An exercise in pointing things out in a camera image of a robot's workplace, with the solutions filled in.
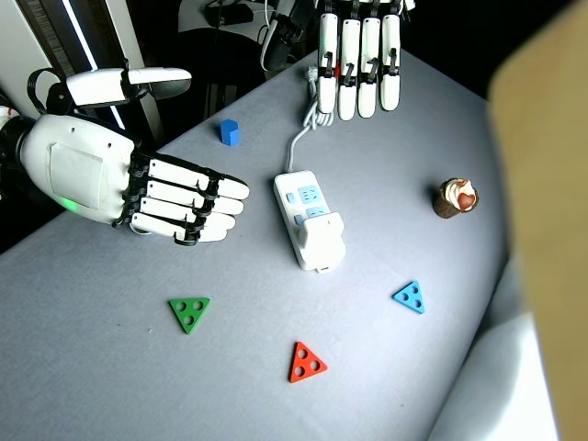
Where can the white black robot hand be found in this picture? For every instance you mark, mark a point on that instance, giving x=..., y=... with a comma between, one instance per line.
x=78, y=165
x=350, y=50

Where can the white power strip blue sockets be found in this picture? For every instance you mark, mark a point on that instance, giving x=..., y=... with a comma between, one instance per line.
x=287, y=186

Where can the white cube charger plug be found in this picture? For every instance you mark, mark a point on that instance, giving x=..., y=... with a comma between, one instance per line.
x=324, y=232

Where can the black and white device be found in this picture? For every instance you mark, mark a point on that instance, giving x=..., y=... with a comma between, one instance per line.
x=278, y=46

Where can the toy chocolate cupcake white cream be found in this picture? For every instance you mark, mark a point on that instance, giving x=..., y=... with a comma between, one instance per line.
x=452, y=202

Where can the green triangle three holes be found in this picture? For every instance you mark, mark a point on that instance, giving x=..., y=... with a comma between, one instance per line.
x=189, y=321

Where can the blurred tan board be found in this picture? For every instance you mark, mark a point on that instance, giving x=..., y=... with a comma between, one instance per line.
x=551, y=184

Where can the blue triangle three holes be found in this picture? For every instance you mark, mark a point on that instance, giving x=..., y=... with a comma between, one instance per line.
x=404, y=301

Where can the grey table cloth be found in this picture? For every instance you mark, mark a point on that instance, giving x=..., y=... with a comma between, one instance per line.
x=229, y=390

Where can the red triangle three holes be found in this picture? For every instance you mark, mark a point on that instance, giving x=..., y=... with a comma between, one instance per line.
x=296, y=369

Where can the dark post with light strip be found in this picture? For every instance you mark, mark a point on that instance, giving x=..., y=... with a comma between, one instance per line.
x=50, y=27

